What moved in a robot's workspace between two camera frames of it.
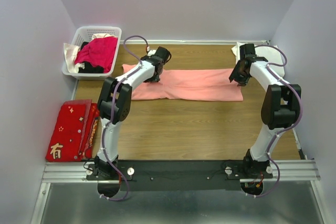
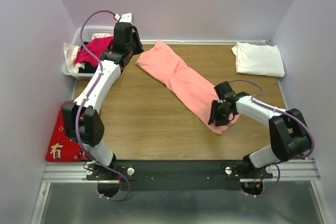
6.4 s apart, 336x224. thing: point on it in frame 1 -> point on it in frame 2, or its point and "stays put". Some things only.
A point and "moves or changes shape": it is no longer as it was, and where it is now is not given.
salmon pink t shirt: x=211 y=85 moves or changes shape
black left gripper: x=153 y=80 -> x=136 y=36
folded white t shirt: x=271 y=54 stays put
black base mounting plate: x=150 y=176 stays put
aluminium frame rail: x=306 y=171 stays put
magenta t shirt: x=100 y=52 stays put
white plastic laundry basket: x=83 y=34 stays put
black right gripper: x=242 y=82 -> x=220 y=120
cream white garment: x=71 y=52 stays put
